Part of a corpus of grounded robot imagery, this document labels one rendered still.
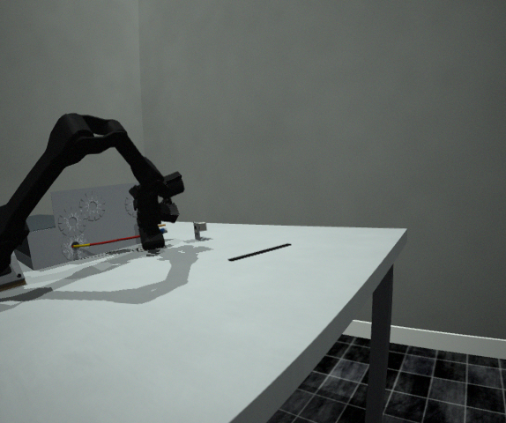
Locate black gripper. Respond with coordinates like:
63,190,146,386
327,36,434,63
133,199,165,250

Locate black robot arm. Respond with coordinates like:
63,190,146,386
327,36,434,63
0,113,184,276

